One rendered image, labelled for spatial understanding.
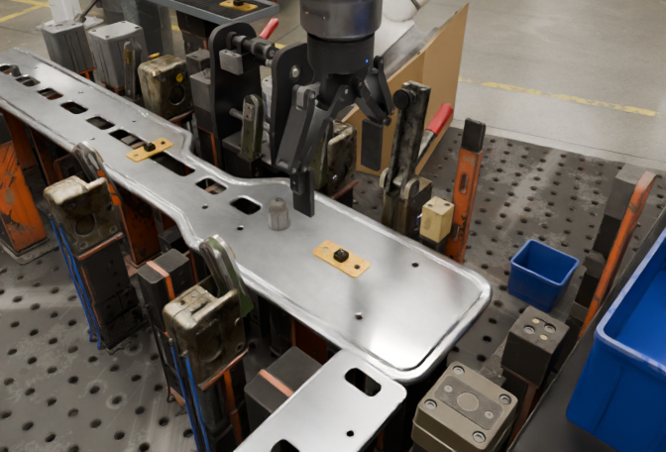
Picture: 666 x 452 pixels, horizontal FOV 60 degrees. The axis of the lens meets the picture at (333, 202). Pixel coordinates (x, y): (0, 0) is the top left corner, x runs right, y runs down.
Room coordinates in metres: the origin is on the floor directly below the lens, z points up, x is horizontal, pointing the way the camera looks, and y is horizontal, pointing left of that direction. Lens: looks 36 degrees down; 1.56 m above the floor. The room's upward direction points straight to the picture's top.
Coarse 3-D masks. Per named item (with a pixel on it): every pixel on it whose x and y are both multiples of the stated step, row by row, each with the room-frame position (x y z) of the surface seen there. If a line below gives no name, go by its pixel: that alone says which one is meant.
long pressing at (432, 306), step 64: (0, 64) 1.32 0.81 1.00; (64, 128) 1.01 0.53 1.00; (128, 128) 1.01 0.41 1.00; (192, 192) 0.79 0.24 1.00; (256, 192) 0.79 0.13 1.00; (256, 256) 0.63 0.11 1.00; (384, 256) 0.63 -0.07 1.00; (320, 320) 0.50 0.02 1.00; (384, 320) 0.50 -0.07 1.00; (448, 320) 0.50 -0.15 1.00
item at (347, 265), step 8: (328, 240) 0.66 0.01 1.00; (320, 248) 0.64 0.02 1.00; (328, 248) 0.64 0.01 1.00; (336, 248) 0.64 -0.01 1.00; (320, 256) 0.62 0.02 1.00; (328, 256) 0.62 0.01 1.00; (336, 256) 0.61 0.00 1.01; (344, 256) 0.61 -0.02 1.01; (352, 256) 0.62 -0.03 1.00; (336, 264) 0.61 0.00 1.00; (344, 264) 0.61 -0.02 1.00; (352, 264) 0.61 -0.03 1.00; (360, 264) 0.61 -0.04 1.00; (368, 264) 0.61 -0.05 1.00; (344, 272) 0.59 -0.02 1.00; (352, 272) 0.59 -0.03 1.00; (360, 272) 0.59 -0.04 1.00
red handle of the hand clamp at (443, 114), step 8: (448, 104) 0.82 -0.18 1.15; (440, 112) 0.80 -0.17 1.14; (448, 112) 0.80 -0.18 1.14; (432, 120) 0.80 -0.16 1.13; (440, 120) 0.79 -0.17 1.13; (432, 128) 0.78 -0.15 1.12; (440, 128) 0.79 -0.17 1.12; (424, 136) 0.78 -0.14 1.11; (432, 136) 0.78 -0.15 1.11; (424, 144) 0.77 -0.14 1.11; (424, 152) 0.76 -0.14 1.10; (400, 176) 0.73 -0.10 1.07; (400, 184) 0.72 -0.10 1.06
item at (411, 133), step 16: (400, 96) 0.72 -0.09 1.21; (416, 96) 0.74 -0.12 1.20; (400, 112) 0.74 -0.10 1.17; (416, 112) 0.72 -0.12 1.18; (400, 128) 0.74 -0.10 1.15; (416, 128) 0.72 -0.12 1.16; (400, 144) 0.74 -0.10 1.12; (416, 144) 0.72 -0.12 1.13; (400, 160) 0.73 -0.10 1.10; (416, 160) 0.73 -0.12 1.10; (400, 192) 0.71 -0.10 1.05
